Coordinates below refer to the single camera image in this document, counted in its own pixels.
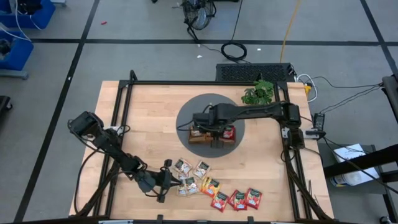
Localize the grey side table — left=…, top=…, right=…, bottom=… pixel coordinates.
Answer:
left=317, top=142, right=398, bottom=195

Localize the black handheld device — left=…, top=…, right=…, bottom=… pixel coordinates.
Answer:
left=313, top=112, right=326, bottom=131

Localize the yellow orange tea bag packet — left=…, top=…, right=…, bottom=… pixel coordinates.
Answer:
left=200, top=176, right=223, bottom=198

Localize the green snack packet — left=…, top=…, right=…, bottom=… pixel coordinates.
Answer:
left=192, top=160, right=212, bottom=180

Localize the black floor object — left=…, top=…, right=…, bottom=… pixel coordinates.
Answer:
left=0, top=95, right=14, bottom=119

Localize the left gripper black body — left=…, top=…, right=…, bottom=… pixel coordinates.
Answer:
left=136, top=159, right=174, bottom=203

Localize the black vented computer case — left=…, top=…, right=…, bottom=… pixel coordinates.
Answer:
left=215, top=62, right=297, bottom=83

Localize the round grey mat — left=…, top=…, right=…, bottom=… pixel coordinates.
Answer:
left=175, top=93, right=246, bottom=159

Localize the black floor fan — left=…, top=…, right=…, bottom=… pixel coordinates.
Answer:
left=181, top=0, right=218, bottom=31

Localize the blue storage bin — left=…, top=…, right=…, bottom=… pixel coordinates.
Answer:
left=0, top=29, right=35, bottom=80
left=0, top=0, right=57, bottom=30

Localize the white looped cable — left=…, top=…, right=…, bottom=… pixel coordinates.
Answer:
left=296, top=73, right=319, bottom=103

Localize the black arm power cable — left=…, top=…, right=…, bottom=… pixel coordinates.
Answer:
left=73, top=146, right=103, bottom=216

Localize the coiled black floor cable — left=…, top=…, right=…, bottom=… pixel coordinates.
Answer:
left=220, top=41, right=249, bottom=63

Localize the black beam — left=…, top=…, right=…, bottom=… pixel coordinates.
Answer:
left=323, top=146, right=398, bottom=179

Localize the black clamp bracket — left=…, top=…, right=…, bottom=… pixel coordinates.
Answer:
left=305, top=129, right=327, bottom=139

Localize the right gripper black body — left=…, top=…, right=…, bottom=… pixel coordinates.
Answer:
left=192, top=105, right=234, bottom=149

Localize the yellow floor cable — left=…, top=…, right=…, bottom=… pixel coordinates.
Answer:
left=279, top=0, right=302, bottom=63

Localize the potted green plant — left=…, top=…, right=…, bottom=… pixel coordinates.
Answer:
left=241, top=79, right=275, bottom=106

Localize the white paper sheet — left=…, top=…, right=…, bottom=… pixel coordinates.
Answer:
left=329, top=143, right=381, bottom=188

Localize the red strawberry tea bag packet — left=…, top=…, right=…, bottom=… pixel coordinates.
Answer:
left=221, top=125, right=236, bottom=141
left=228, top=189, right=248, bottom=212
left=210, top=191, right=230, bottom=213
left=244, top=187, right=264, bottom=210

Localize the wooden tea organizer tray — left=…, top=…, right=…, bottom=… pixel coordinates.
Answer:
left=187, top=124, right=237, bottom=146

